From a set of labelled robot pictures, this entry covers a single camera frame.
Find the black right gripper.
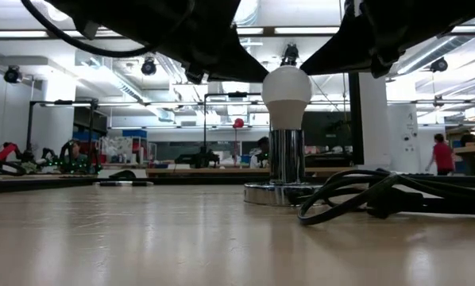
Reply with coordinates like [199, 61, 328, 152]
[299, 0, 414, 79]

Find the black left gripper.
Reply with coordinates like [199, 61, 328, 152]
[113, 0, 271, 86]

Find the white light bulb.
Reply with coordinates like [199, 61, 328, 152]
[261, 64, 314, 131]

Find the chrome lamp base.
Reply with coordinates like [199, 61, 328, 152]
[243, 128, 322, 208]

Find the overhead light bar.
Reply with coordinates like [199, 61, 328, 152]
[0, 25, 475, 40]

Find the dark display screen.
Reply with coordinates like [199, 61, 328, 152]
[300, 111, 353, 168]

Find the person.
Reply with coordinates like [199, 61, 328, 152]
[249, 136, 271, 169]
[64, 138, 90, 168]
[424, 133, 457, 176]

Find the flat dark tablet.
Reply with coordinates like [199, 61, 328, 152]
[98, 180, 154, 187]

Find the black ceiling camera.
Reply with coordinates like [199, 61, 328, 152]
[430, 56, 449, 74]
[280, 42, 300, 67]
[3, 65, 23, 84]
[141, 57, 158, 76]

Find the black vertical frame post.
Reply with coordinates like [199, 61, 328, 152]
[347, 72, 362, 166]

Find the black lamp power cable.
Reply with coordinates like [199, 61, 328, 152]
[296, 168, 475, 227]

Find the dark wall shelf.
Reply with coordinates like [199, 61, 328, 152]
[73, 106, 108, 134]

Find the black table edge rail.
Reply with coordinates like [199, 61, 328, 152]
[0, 176, 249, 195]

